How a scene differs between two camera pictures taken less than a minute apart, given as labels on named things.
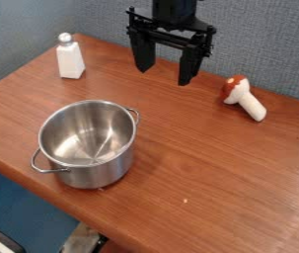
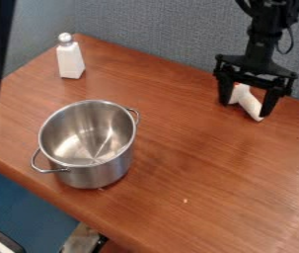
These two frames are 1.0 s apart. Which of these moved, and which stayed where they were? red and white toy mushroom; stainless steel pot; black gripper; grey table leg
Moved: black gripper
Stayed: grey table leg; stainless steel pot; red and white toy mushroom
